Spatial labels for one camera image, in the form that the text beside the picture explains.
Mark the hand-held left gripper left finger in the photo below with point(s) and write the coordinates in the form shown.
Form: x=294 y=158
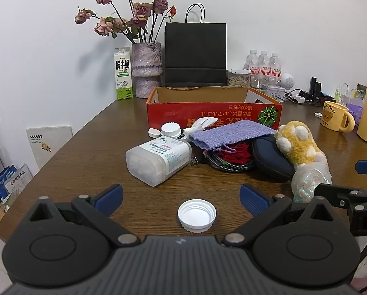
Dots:
x=111 y=197

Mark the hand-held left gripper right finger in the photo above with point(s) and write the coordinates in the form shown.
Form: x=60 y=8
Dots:
x=253 y=198

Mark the clear plastic bag roll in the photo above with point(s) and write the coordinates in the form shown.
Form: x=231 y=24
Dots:
x=309 y=178

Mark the dark blue zip case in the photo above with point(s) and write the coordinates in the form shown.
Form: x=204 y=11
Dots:
x=269 y=161

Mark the yellow plush paw toy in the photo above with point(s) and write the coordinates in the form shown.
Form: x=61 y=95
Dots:
x=297 y=144

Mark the translucent plastic wipes container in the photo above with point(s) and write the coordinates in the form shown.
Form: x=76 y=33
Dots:
x=157 y=161

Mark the wide white screw lid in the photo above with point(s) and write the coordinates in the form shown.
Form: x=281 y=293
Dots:
x=197 y=215

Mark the purple knitted pouch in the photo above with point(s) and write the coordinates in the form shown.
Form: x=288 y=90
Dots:
x=229 y=133

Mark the red cardboard box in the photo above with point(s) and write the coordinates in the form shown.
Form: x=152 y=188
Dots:
x=201 y=113

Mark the wooden desk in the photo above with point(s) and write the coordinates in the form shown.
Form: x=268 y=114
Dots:
x=94 y=147

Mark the purple gift bag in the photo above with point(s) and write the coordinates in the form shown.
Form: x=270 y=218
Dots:
x=354 y=112

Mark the yellow bear mug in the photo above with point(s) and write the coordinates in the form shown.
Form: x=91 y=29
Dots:
x=334 y=116

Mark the small white round disc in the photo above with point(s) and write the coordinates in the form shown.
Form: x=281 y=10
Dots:
x=318 y=115

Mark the small white flip cap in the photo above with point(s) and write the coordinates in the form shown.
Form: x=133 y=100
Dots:
x=153 y=133

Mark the small spray bottle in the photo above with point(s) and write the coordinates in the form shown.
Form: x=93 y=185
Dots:
x=337 y=95

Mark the white board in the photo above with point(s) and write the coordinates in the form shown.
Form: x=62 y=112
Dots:
x=48 y=144

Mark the crumpled white tissue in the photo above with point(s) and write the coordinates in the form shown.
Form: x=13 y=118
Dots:
x=201 y=124

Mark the white ribbed-cap bottle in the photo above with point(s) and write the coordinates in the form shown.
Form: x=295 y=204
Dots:
x=170 y=129

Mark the white power strip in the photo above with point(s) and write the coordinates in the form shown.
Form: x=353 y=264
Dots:
x=297 y=99

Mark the magazines on floor rack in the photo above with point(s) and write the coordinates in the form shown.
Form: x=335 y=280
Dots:
x=11 y=181

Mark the white tin box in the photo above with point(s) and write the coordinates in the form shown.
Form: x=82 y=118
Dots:
x=275 y=93

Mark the white round speaker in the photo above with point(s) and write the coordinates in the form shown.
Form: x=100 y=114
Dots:
x=287 y=80

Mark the clear snack jar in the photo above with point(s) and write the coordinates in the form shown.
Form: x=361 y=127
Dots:
x=238 y=80

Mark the white green milk carton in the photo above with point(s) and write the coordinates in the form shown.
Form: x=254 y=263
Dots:
x=123 y=73

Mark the black paper bag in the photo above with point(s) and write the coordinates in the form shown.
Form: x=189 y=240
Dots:
x=195 y=52

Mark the dried pink roses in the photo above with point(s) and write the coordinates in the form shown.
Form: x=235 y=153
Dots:
x=142 y=10

